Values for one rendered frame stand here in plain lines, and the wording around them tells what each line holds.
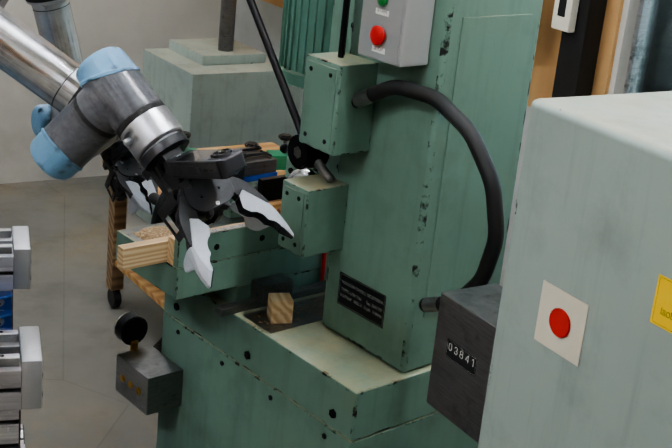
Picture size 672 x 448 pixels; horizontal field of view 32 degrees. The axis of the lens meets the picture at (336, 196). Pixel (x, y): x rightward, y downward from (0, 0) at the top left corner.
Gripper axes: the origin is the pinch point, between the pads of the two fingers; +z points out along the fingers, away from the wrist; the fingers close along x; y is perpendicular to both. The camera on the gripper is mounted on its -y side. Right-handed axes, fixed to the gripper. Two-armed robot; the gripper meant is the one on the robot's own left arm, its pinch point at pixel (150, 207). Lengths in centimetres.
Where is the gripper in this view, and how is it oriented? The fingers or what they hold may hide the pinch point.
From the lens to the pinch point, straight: 251.1
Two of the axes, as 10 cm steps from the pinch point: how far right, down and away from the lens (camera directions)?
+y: -3.9, 6.8, 6.2
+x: -8.0, 0.8, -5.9
